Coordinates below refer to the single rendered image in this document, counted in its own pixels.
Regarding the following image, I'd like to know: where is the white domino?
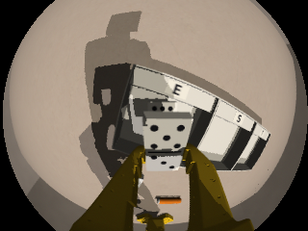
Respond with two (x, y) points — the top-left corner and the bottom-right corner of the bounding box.
(148, 101), (177, 112)
(142, 112), (193, 171)

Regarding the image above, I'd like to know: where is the orange aa battery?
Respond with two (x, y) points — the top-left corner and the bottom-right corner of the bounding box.
(157, 197), (181, 204)

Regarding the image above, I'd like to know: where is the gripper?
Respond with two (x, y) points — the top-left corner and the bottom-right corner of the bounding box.
(69, 143), (254, 231)

